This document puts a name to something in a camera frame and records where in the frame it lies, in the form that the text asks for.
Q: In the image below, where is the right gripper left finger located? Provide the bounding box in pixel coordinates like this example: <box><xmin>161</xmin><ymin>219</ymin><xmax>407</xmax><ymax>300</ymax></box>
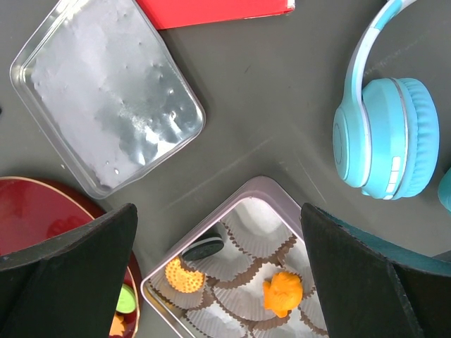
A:
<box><xmin>1</xmin><ymin>204</ymin><xmax>137</xmax><ymax>337</ymax></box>

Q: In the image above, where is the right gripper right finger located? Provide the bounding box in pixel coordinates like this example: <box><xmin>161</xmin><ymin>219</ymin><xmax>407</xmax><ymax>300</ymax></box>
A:
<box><xmin>300</xmin><ymin>203</ymin><xmax>450</xmax><ymax>337</ymax></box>

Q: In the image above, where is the orange leaf cookie large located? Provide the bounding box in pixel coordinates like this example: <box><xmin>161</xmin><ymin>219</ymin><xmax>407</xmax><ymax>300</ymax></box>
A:
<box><xmin>263</xmin><ymin>271</ymin><xmax>303</xmax><ymax>318</ymax></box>

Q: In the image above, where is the orange round cookie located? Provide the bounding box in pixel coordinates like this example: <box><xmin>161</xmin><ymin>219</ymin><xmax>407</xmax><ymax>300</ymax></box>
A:
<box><xmin>165</xmin><ymin>257</ymin><xmax>205</xmax><ymax>294</ymax></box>

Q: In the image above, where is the black sandwich cookie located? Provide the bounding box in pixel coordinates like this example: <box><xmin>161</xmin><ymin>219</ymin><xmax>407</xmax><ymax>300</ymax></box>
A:
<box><xmin>181</xmin><ymin>234</ymin><xmax>224</xmax><ymax>261</ymax></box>

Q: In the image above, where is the silver tin lid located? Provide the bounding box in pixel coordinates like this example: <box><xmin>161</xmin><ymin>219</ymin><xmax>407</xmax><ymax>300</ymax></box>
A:
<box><xmin>10</xmin><ymin>1</ymin><xmax>205</xmax><ymax>199</ymax></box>

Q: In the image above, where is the green sandwich cookie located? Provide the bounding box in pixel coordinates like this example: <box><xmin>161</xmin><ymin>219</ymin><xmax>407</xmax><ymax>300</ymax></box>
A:
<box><xmin>116</xmin><ymin>284</ymin><xmax>137</xmax><ymax>314</ymax></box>

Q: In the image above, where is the orange flower cookie lower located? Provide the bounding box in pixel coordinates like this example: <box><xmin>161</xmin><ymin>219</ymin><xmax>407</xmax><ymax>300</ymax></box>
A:
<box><xmin>109</xmin><ymin>313</ymin><xmax>126</xmax><ymax>337</ymax></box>

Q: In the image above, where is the red round lacquer tray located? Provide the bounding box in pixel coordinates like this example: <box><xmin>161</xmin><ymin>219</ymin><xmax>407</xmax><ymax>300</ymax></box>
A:
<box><xmin>0</xmin><ymin>176</ymin><xmax>142</xmax><ymax>338</ymax></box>

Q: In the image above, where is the cookie tin with paper cups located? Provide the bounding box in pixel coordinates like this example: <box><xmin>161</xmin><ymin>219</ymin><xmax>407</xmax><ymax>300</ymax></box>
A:
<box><xmin>141</xmin><ymin>177</ymin><xmax>328</xmax><ymax>337</ymax></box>

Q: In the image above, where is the teal macaron upper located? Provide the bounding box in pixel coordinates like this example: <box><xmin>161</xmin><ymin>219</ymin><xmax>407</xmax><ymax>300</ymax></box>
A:
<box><xmin>333</xmin><ymin>1</ymin><xmax>440</xmax><ymax>200</ymax></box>

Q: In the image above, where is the red folder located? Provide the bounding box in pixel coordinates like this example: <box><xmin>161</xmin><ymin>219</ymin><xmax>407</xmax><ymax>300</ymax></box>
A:
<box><xmin>137</xmin><ymin>0</ymin><xmax>295</xmax><ymax>30</ymax></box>

